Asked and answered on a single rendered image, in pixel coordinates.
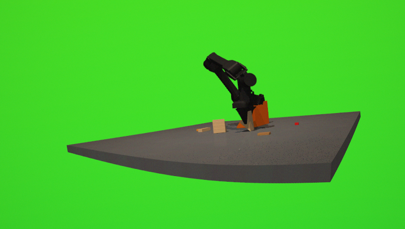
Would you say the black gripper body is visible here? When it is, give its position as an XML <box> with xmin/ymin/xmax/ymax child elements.
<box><xmin>232</xmin><ymin>87</ymin><xmax>258</xmax><ymax>109</ymax></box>

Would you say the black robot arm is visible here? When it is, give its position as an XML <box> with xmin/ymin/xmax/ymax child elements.
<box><xmin>203</xmin><ymin>52</ymin><xmax>265</xmax><ymax>105</ymax></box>

